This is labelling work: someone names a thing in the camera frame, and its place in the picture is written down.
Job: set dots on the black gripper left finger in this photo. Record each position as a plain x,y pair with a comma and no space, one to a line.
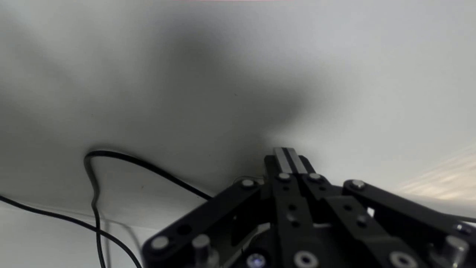
277,223

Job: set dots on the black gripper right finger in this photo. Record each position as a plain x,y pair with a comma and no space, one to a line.
357,223

